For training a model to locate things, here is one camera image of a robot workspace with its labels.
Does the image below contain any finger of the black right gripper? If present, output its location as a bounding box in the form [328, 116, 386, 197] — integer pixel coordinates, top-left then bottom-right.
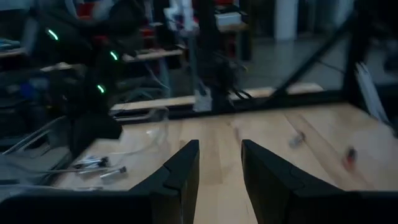
[70, 113, 123, 156]

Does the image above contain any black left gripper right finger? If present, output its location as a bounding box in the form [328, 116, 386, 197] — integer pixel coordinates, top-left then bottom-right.
[241, 139, 398, 224]

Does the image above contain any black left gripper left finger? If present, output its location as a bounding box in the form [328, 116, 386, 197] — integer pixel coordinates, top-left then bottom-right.
[0, 139, 200, 224]

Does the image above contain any black red-tipped AA battery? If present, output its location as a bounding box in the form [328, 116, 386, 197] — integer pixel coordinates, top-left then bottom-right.
[343, 147, 358, 170]

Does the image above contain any clear plastic bin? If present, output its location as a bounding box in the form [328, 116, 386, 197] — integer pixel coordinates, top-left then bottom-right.
[0, 107, 170, 191]

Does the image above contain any wooden workbench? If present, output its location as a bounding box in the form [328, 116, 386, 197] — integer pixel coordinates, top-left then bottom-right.
[123, 48, 185, 63]

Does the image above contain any white pillar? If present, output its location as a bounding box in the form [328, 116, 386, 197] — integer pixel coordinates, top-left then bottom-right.
[275, 0, 300, 41]

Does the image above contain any silver metal bracket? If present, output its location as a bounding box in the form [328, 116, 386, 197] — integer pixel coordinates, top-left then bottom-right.
[192, 88, 215, 113]

